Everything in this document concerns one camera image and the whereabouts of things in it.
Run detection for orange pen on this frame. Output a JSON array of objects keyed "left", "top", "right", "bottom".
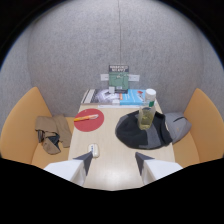
[{"left": 73, "top": 114, "right": 100, "bottom": 123}]

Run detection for black and grey cloth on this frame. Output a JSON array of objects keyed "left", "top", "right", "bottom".
[{"left": 115, "top": 110, "right": 174, "bottom": 150}]

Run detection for blue book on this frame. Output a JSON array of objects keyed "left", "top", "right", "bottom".
[{"left": 119, "top": 88, "right": 148, "bottom": 106}]

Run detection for orange bench seat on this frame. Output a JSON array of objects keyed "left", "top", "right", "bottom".
[
  {"left": 0, "top": 86, "right": 75, "bottom": 170},
  {"left": 172, "top": 87, "right": 224, "bottom": 169}
]

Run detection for grey cushion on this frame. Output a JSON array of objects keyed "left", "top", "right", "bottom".
[{"left": 164, "top": 112, "right": 193, "bottom": 145}]

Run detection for orange left bench seat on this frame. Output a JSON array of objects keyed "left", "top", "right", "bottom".
[{"left": 0, "top": 86, "right": 75, "bottom": 170}]

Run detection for small white box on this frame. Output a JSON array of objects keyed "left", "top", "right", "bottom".
[{"left": 87, "top": 143, "right": 100, "bottom": 158}]

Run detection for clear bottle with white cap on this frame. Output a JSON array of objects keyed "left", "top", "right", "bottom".
[{"left": 137, "top": 88, "right": 157, "bottom": 131}]

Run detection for grey and white book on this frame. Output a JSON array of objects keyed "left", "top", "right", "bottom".
[{"left": 80, "top": 88, "right": 122, "bottom": 106}]

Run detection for orange right bench seat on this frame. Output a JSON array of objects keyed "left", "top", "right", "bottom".
[{"left": 172, "top": 87, "right": 224, "bottom": 169}]

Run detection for green upright book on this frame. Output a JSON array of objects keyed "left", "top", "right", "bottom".
[{"left": 108, "top": 64, "right": 130, "bottom": 94}]

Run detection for red round mat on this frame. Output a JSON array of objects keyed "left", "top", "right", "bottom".
[{"left": 73, "top": 108, "right": 105, "bottom": 133}]

